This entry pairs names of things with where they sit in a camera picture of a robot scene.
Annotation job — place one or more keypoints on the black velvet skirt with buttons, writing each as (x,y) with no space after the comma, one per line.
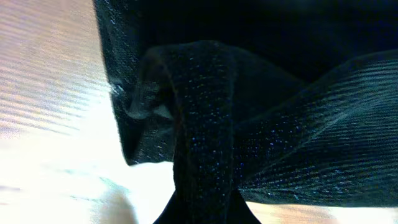
(276,102)

